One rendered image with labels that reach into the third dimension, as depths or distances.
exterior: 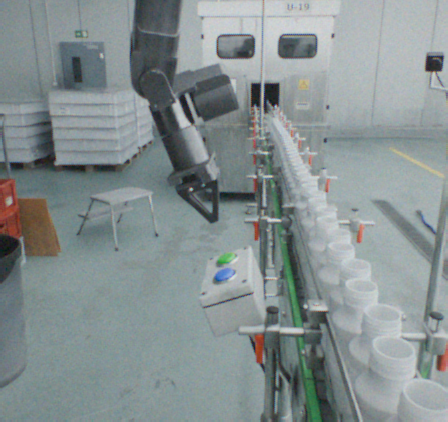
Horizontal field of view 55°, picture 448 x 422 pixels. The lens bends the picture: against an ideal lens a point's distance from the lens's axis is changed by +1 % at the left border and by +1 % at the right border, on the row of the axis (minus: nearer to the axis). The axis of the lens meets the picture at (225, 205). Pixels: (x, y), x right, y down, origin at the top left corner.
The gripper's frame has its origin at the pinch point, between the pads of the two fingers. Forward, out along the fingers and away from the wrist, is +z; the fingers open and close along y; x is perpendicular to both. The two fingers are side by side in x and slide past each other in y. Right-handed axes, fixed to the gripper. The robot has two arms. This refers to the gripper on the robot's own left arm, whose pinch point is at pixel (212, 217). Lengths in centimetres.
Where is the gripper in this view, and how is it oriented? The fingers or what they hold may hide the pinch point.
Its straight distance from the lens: 68.6
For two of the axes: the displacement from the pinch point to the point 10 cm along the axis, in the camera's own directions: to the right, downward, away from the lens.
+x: -9.4, 3.2, 1.6
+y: 0.6, -3.0, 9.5
